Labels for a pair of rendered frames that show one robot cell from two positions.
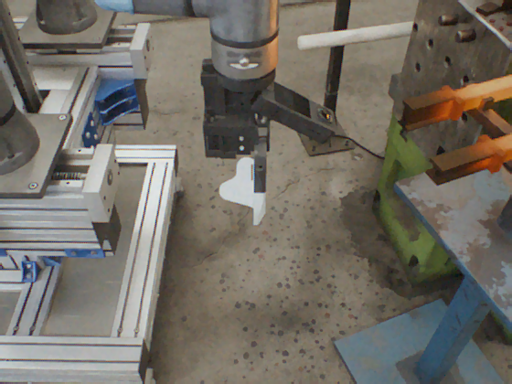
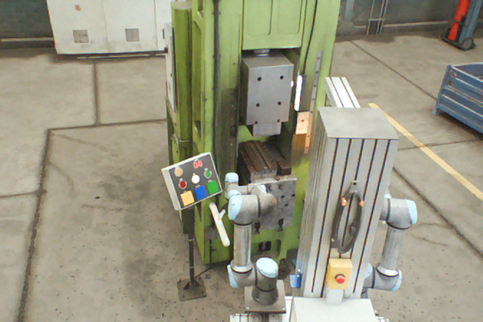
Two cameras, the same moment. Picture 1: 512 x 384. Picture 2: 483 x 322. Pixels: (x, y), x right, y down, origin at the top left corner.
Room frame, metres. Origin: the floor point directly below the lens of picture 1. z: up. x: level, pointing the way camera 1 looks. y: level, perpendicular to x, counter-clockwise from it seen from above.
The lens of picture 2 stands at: (1.44, 2.25, 2.79)
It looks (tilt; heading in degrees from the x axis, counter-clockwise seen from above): 32 degrees down; 267
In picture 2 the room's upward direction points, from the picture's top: 3 degrees clockwise
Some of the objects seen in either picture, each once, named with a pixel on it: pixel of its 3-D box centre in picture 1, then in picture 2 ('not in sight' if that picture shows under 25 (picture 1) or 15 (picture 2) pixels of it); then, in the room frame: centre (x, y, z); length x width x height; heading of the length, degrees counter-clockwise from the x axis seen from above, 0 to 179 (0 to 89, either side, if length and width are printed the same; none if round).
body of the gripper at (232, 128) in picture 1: (240, 107); not in sight; (0.50, 0.02, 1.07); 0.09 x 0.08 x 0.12; 89
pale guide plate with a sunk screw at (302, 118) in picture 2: not in sight; (302, 122); (0.88, -0.73, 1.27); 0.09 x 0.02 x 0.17; 14
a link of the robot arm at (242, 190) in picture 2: not in sight; (236, 192); (1.36, 0.10, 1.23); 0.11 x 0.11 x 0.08; 7
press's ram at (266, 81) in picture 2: not in sight; (265, 83); (1.17, -0.74, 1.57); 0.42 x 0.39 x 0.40; 104
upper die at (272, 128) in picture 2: not in sight; (257, 116); (1.21, -0.73, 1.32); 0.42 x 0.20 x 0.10; 104
